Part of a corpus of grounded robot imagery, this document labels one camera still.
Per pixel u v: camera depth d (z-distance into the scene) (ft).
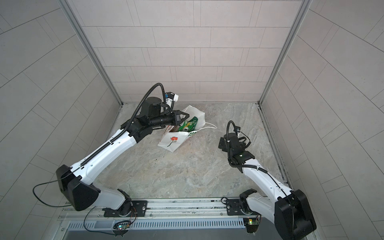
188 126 2.85
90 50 2.82
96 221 2.23
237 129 2.33
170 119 1.99
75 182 1.24
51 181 1.26
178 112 2.00
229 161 2.03
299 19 2.45
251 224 2.23
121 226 2.11
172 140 2.56
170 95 2.03
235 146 2.04
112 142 1.49
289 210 1.25
